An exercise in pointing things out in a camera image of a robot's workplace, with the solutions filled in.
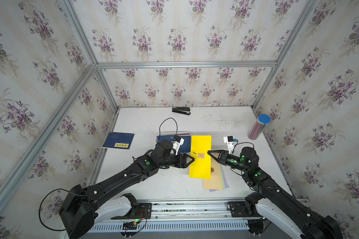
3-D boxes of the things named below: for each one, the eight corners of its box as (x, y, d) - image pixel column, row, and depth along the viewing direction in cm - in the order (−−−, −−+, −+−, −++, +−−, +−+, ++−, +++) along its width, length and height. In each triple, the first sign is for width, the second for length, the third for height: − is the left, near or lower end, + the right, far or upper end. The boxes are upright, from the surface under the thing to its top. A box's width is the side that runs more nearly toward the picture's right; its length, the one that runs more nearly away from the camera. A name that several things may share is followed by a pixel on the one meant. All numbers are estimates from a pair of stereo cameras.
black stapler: (171, 114, 117) (171, 111, 114) (172, 109, 120) (171, 106, 118) (190, 114, 117) (190, 111, 114) (190, 110, 121) (190, 106, 118)
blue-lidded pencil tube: (248, 140, 103) (261, 122, 88) (246, 132, 107) (257, 114, 92) (258, 140, 103) (273, 122, 88) (255, 132, 107) (269, 114, 92)
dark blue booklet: (103, 149, 99) (102, 147, 97) (109, 133, 107) (108, 131, 105) (130, 149, 99) (129, 147, 97) (134, 133, 107) (133, 131, 105)
